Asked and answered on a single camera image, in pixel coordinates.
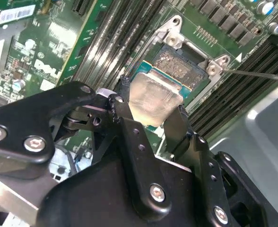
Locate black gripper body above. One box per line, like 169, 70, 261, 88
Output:
38, 139, 212, 227

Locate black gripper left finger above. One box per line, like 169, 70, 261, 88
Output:
0, 75, 173, 218

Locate silver topped CPU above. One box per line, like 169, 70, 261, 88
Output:
128, 60, 192, 131

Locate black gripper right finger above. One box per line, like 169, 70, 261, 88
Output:
164, 105, 270, 227

